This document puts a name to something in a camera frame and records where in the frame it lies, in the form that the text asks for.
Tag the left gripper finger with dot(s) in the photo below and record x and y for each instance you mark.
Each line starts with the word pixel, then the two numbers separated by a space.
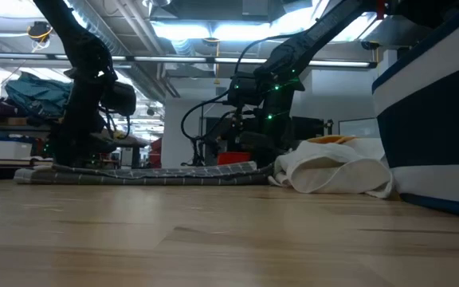
pixel 78 153

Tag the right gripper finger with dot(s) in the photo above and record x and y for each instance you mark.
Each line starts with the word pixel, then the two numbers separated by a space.
pixel 267 147

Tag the mustard orange towel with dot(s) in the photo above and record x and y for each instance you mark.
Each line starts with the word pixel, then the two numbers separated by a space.
pixel 329 139

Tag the white checked towel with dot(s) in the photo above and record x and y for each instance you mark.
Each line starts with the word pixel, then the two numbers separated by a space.
pixel 333 171

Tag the grey checked towel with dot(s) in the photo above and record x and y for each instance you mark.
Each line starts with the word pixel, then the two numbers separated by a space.
pixel 154 175

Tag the navy fabric storage bin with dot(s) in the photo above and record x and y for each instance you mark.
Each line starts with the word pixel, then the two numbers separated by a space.
pixel 432 131

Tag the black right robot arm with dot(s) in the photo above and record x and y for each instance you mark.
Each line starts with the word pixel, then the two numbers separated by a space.
pixel 313 36

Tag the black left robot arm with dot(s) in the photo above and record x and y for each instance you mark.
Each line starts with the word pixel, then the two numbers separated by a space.
pixel 82 48

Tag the black monitor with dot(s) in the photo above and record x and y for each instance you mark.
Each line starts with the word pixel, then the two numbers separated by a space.
pixel 309 127

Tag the small red plastic box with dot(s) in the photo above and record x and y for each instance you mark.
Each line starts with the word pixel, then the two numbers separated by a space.
pixel 233 158

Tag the teal bag pile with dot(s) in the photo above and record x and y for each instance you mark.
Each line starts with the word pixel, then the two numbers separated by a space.
pixel 38 95

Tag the white storage box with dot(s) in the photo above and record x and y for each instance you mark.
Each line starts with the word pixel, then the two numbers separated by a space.
pixel 6 149

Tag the red cart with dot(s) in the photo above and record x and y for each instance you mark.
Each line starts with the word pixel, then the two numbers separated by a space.
pixel 155 153

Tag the purple bag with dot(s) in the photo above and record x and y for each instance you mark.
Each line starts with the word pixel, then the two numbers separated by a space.
pixel 0 109

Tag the bright ceiling light panel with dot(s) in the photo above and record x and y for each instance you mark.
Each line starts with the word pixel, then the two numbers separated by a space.
pixel 229 32

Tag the long ceiling light bar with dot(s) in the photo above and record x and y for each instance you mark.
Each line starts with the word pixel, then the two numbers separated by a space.
pixel 173 59

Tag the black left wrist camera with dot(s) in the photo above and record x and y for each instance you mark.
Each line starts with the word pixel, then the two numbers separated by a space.
pixel 120 99

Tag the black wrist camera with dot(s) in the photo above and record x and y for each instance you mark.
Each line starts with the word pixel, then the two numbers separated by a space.
pixel 245 91
pixel 120 99

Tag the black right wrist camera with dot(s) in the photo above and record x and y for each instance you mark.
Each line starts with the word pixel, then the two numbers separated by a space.
pixel 245 91

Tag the white wall board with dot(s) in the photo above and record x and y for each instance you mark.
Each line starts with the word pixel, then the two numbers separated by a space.
pixel 359 128

